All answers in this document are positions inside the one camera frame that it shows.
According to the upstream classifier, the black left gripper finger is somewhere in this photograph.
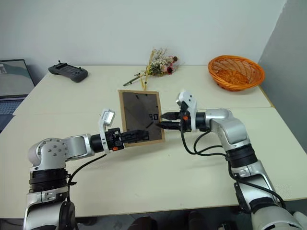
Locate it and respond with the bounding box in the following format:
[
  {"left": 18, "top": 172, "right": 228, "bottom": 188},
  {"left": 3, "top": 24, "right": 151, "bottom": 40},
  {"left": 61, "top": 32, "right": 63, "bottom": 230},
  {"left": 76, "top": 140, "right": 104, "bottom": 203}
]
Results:
[
  {"left": 121, "top": 129, "right": 150, "bottom": 138},
  {"left": 122, "top": 135, "right": 150, "bottom": 145}
]

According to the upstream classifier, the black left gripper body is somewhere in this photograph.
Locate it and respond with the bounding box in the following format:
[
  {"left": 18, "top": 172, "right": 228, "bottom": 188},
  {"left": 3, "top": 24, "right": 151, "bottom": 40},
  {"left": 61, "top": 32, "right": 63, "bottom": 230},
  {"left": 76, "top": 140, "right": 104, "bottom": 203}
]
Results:
[{"left": 105, "top": 128, "right": 126, "bottom": 151}]

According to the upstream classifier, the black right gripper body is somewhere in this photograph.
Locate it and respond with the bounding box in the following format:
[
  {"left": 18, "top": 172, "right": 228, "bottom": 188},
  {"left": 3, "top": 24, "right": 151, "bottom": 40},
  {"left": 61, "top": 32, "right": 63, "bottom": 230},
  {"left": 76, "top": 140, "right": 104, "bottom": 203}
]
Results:
[{"left": 177, "top": 102, "right": 193, "bottom": 133}]

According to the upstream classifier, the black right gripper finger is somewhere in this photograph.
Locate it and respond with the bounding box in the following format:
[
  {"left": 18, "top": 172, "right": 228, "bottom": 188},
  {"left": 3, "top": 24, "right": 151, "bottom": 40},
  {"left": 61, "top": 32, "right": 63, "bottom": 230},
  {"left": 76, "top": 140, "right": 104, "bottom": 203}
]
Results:
[
  {"left": 155, "top": 121, "right": 182, "bottom": 131},
  {"left": 160, "top": 111, "right": 180, "bottom": 121}
]

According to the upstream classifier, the wooden picture frame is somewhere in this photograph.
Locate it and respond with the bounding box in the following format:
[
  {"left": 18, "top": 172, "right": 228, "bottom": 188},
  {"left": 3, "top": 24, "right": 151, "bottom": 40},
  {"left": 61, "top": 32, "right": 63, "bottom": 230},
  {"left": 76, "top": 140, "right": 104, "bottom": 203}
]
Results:
[{"left": 117, "top": 89, "right": 166, "bottom": 148}]

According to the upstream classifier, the dried flower bouquet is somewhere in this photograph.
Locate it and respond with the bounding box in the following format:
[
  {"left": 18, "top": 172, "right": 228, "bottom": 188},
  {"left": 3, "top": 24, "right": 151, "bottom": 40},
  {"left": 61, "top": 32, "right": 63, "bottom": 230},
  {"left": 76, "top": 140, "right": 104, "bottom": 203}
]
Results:
[{"left": 123, "top": 47, "right": 179, "bottom": 91}]

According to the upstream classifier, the orange woven basket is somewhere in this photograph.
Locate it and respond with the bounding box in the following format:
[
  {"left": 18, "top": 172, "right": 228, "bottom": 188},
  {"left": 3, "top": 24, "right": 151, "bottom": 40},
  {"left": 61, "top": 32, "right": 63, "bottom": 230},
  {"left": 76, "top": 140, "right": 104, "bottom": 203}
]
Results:
[{"left": 207, "top": 55, "right": 266, "bottom": 92}]

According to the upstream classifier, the black handheld remote controller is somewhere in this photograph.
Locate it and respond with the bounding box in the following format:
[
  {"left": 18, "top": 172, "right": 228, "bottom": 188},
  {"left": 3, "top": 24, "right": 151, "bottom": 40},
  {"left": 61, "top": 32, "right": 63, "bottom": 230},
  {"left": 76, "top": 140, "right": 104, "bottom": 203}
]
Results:
[{"left": 47, "top": 60, "right": 89, "bottom": 84}]

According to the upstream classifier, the dark rounded shape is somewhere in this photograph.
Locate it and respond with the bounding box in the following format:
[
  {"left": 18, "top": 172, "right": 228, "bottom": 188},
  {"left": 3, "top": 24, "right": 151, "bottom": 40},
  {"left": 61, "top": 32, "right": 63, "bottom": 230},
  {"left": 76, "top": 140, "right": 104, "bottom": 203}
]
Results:
[{"left": 133, "top": 215, "right": 159, "bottom": 230}]

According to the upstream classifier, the grey open laptop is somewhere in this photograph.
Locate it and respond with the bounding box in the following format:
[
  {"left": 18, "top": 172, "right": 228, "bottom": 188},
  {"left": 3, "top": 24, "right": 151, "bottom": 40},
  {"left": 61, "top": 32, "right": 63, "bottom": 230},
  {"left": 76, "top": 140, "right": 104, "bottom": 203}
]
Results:
[{"left": 0, "top": 58, "right": 37, "bottom": 135}]

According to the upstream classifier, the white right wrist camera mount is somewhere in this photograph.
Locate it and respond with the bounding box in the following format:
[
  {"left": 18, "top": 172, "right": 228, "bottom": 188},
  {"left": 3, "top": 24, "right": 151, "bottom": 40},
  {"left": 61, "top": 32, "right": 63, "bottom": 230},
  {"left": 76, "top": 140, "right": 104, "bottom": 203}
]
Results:
[{"left": 175, "top": 89, "right": 199, "bottom": 133}]

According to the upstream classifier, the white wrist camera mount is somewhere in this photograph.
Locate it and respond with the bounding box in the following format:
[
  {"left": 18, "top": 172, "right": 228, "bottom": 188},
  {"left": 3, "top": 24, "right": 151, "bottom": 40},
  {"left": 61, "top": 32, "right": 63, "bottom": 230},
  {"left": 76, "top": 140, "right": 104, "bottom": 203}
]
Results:
[
  {"left": 175, "top": 89, "right": 199, "bottom": 133},
  {"left": 97, "top": 108, "right": 116, "bottom": 154}
]

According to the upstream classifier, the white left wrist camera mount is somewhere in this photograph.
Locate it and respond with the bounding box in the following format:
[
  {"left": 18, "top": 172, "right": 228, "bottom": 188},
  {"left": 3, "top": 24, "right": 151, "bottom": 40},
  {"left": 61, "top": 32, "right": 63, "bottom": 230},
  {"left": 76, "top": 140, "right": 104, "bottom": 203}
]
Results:
[{"left": 97, "top": 108, "right": 116, "bottom": 154}]

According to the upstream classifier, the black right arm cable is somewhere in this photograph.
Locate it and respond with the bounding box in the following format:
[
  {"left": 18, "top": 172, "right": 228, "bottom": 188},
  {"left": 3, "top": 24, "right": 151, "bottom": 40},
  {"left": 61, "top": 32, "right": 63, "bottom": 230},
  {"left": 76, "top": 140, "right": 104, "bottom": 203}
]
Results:
[{"left": 179, "top": 126, "right": 231, "bottom": 159}]

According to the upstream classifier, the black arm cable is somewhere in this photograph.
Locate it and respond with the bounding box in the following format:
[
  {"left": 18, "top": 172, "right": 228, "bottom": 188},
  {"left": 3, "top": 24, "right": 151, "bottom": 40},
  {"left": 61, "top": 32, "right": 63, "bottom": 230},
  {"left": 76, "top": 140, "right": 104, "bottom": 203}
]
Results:
[
  {"left": 179, "top": 126, "right": 231, "bottom": 159},
  {"left": 64, "top": 153, "right": 107, "bottom": 204}
]

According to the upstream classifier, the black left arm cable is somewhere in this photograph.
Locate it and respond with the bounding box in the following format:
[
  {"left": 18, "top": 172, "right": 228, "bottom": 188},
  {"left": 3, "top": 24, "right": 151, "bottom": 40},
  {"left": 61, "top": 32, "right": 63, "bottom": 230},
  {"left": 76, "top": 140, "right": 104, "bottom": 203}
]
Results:
[{"left": 64, "top": 153, "right": 107, "bottom": 204}]

